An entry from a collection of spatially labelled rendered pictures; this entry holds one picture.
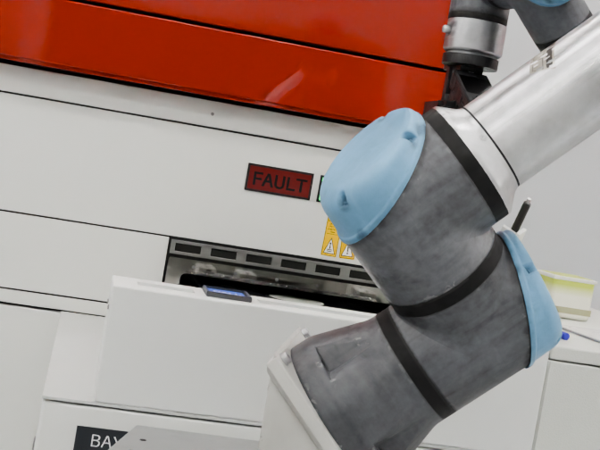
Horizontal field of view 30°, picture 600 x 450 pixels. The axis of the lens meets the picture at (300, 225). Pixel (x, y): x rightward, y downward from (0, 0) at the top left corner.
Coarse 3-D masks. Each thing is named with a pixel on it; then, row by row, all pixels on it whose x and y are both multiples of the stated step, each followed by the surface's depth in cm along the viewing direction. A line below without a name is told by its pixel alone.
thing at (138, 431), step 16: (128, 432) 121; (144, 432) 122; (160, 432) 123; (176, 432) 124; (192, 432) 125; (112, 448) 113; (128, 448) 114; (144, 448) 115; (160, 448) 116; (176, 448) 118; (192, 448) 119; (208, 448) 120; (224, 448) 121; (240, 448) 122; (256, 448) 123
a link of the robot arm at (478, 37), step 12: (456, 24) 140; (468, 24) 139; (480, 24) 138; (492, 24) 139; (456, 36) 139; (468, 36) 139; (480, 36) 138; (492, 36) 139; (504, 36) 141; (444, 48) 142; (456, 48) 140; (468, 48) 139; (480, 48) 139; (492, 48) 139
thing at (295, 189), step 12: (252, 168) 195; (264, 168) 195; (252, 180) 195; (264, 180) 196; (276, 180) 196; (288, 180) 196; (300, 180) 197; (276, 192) 196; (288, 192) 197; (300, 192) 197
